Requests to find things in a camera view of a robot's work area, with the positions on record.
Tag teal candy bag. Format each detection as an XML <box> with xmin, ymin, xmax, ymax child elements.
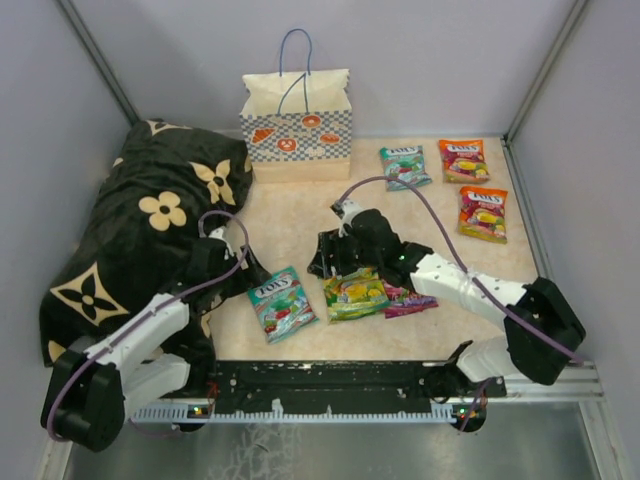
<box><xmin>379</xmin><ymin>145</ymin><xmax>432</xmax><ymax>191</ymax></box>
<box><xmin>248</xmin><ymin>267</ymin><xmax>318</xmax><ymax>344</ymax></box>

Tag checkered paper bag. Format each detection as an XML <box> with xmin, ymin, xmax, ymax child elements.
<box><xmin>240</xmin><ymin>69</ymin><xmax>353</xmax><ymax>183</ymax></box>

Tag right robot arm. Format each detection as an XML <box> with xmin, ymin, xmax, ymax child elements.
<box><xmin>308</xmin><ymin>209</ymin><xmax>586</xmax><ymax>396</ymax></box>

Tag aluminium frame rail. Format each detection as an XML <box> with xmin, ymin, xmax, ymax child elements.
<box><xmin>59</xmin><ymin>362</ymin><xmax>606</xmax><ymax>426</ymax></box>

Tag black floral pillow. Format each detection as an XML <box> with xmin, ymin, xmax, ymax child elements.
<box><xmin>39</xmin><ymin>119</ymin><xmax>253</xmax><ymax>367</ymax></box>

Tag blue bag string handle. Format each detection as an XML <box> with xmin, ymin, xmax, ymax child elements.
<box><xmin>277</xmin><ymin>27</ymin><xmax>314</xmax><ymax>77</ymax></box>

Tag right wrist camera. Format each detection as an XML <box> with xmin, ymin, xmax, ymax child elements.
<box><xmin>331</xmin><ymin>198</ymin><xmax>364</xmax><ymax>237</ymax></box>

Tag purple candy bag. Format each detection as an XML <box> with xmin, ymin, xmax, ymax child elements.
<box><xmin>383</xmin><ymin>281</ymin><xmax>439</xmax><ymax>319</ymax></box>

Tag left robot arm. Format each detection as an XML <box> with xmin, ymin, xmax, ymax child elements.
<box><xmin>41</xmin><ymin>238</ymin><xmax>271</xmax><ymax>452</ymax></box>

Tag orange candy bag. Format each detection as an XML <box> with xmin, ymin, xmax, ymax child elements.
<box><xmin>438</xmin><ymin>139</ymin><xmax>490</xmax><ymax>184</ymax></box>
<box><xmin>457</xmin><ymin>186</ymin><xmax>508</xmax><ymax>244</ymax></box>

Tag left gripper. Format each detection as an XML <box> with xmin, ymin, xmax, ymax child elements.
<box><xmin>209</xmin><ymin>244</ymin><xmax>271</xmax><ymax>300</ymax></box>

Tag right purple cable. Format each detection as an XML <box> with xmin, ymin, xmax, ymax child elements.
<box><xmin>332</xmin><ymin>174</ymin><xmax>584</xmax><ymax>435</ymax></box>

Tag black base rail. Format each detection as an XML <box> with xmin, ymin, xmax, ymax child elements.
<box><xmin>149</xmin><ymin>359</ymin><xmax>507</xmax><ymax>416</ymax></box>

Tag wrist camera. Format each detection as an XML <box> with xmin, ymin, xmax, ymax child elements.
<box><xmin>331</xmin><ymin>198</ymin><xmax>364</xmax><ymax>237</ymax></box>
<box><xmin>207</xmin><ymin>226</ymin><xmax>233</xmax><ymax>252</ymax></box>

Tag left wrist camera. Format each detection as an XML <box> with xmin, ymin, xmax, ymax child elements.
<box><xmin>207</xmin><ymin>226</ymin><xmax>233</xmax><ymax>252</ymax></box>

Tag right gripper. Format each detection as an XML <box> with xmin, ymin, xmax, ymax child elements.
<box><xmin>308</xmin><ymin>225</ymin><xmax>382</xmax><ymax>280</ymax></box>

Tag green candy bag on table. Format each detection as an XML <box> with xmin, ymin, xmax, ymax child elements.
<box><xmin>322</xmin><ymin>268</ymin><xmax>390</xmax><ymax>324</ymax></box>

